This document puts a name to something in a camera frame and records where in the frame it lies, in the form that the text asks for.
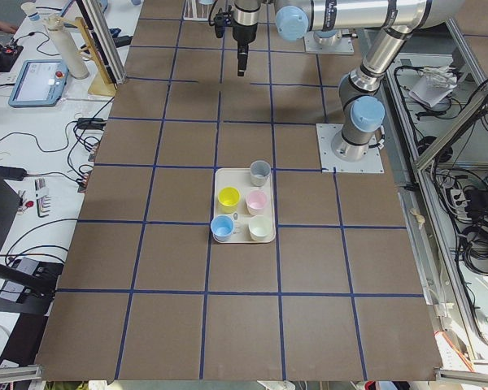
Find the yellow cup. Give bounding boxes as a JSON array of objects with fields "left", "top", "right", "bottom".
[{"left": 217, "top": 187, "right": 241, "bottom": 214}]

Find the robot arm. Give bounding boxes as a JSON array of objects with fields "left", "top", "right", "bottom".
[{"left": 273, "top": 0, "right": 463, "bottom": 162}]

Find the white paper roll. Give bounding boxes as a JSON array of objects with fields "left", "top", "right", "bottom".
[{"left": 43, "top": 14, "right": 89, "bottom": 80}]

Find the cream plastic tray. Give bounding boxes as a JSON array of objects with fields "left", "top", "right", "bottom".
[{"left": 212, "top": 168, "right": 276, "bottom": 244}]

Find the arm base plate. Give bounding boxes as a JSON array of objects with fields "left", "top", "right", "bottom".
[
  {"left": 304, "top": 29, "right": 355, "bottom": 55},
  {"left": 316, "top": 123, "right": 385, "bottom": 174}
]

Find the white wire cup rack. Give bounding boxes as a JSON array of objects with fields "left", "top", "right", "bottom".
[{"left": 183, "top": 0, "right": 211, "bottom": 21}]

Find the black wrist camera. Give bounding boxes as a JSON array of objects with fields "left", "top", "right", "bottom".
[{"left": 213, "top": 11, "right": 233, "bottom": 39}]

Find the wooden stand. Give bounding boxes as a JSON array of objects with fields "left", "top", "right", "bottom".
[{"left": 60, "top": 17, "right": 116, "bottom": 97}]

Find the cream white cup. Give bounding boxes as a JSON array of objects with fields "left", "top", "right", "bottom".
[{"left": 248, "top": 215, "right": 272, "bottom": 242}]

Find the black power adapter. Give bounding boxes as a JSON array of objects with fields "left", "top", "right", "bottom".
[{"left": 0, "top": 166, "right": 28, "bottom": 181}]

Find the black camera cable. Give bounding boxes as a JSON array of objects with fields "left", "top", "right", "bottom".
[{"left": 207, "top": 0, "right": 233, "bottom": 28}]

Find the hex key set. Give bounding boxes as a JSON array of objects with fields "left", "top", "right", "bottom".
[{"left": 34, "top": 178, "right": 51, "bottom": 218}]

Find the aluminium frame post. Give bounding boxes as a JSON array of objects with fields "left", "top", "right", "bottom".
[{"left": 76, "top": 0, "right": 126, "bottom": 85}]

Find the black monitor stand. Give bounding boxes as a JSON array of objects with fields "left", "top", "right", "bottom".
[{"left": 0, "top": 162, "right": 64, "bottom": 316}]

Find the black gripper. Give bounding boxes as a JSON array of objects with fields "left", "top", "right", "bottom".
[{"left": 233, "top": 23, "right": 256, "bottom": 77}]

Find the grey cup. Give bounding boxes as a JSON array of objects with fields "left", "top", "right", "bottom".
[{"left": 250, "top": 160, "right": 271, "bottom": 187}]

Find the pink cup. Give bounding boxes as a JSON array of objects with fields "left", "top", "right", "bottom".
[{"left": 246, "top": 190, "right": 268, "bottom": 215}]

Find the teach pendant tablet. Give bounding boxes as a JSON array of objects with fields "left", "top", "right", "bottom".
[{"left": 8, "top": 59, "right": 68, "bottom": 108}]

